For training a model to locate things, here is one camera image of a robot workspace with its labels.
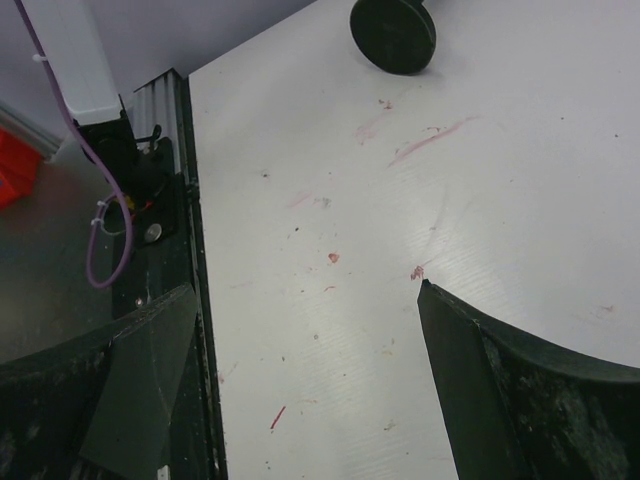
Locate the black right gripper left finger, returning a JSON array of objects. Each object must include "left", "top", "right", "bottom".
[{"left": 1, "top": 284, "right": 197, "bottom": 479}]

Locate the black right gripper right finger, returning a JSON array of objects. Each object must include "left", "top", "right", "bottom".
[{"left": 417, "top": 281, "right": 639, "bottom": 479}]

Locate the black round-base stand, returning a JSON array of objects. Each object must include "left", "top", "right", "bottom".
[{"left": 349, "top": 0, "right": 437, "bottom": 76}]

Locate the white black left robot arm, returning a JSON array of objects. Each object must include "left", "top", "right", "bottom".
[{"left": 16, "top": 1, "right": 176, "bottom": 244}]

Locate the red plastic bin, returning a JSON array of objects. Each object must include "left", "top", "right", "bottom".
[{"left": 0, "top": 130, "right": 42, "bottom": 209}]

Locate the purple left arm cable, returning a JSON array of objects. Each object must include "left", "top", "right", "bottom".
[{"left": 12, "top": 0, "right": 135, "bottom": 289}]

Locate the black front mounting rail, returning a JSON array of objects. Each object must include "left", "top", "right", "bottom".
[{"left": 108, "top": 71, "right": 228, "bottom": 479}]

